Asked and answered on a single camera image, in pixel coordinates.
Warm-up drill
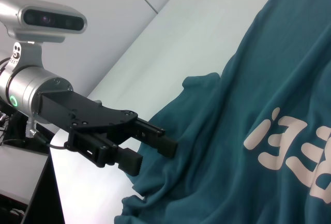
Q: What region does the silver camera mount bracket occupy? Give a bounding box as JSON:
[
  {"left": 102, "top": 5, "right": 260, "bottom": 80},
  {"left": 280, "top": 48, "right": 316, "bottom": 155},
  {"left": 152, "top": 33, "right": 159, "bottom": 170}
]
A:
[{"left": 5, "top": 41, "right": 46, "bottom": 73}]

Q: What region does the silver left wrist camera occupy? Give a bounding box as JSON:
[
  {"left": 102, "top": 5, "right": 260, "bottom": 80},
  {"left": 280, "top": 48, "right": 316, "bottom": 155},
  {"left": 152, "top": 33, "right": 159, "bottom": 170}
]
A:
[{"left": 0, "top": 0, "right": 88, "bottom": 44}]

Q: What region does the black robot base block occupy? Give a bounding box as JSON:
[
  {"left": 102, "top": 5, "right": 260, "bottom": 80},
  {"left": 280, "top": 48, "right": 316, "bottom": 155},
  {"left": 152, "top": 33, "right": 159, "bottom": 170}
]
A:
[{"left": 0, "top": 111, "right": 51, "bottom": 155}]

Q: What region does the teal blue printed t-shirt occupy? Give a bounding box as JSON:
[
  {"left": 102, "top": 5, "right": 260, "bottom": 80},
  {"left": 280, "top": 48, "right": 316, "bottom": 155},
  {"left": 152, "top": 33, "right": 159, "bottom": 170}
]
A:
[{"left": 113, "top": 0, "right": 331, "bottom": 224}]

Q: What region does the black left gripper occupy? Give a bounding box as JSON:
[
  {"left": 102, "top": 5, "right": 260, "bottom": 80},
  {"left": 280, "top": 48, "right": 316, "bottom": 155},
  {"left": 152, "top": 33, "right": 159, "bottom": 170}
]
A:
[{"left": 33, "top": 90, "right": 179, "bottom": 177}]

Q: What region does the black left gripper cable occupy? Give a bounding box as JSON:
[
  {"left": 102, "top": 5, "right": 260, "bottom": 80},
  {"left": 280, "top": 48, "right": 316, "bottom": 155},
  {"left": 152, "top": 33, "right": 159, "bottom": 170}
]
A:
[{"left": 25, "top": 117, "right": 69, "bottom": 150}]

